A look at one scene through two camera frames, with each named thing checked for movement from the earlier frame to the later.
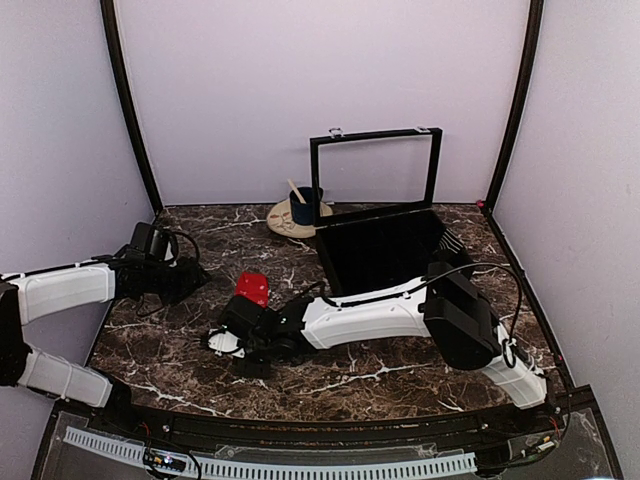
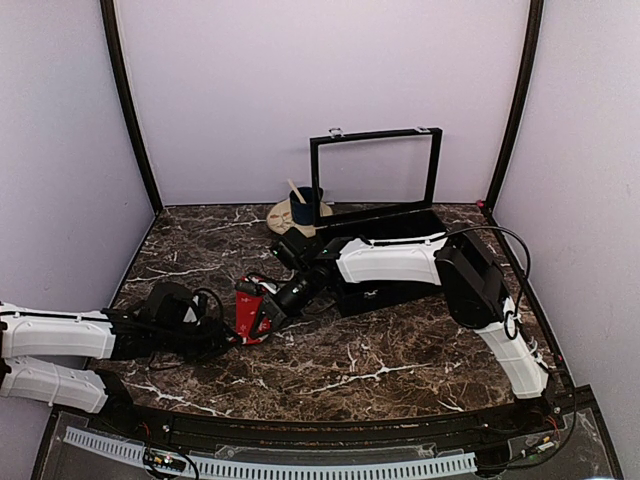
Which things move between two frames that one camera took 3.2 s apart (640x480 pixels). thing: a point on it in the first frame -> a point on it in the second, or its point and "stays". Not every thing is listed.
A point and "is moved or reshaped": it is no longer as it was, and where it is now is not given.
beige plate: [280, 220] stays
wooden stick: [296, 191] stays
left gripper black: [192, 280] -> [213, 339]
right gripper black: [260, 369] -> [276, 311]
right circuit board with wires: [533, 445] stays
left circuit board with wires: [155, 463] stays
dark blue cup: [303, 212] stays
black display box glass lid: [362, 174] stays
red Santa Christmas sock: [255, 286] is moved or reshaped
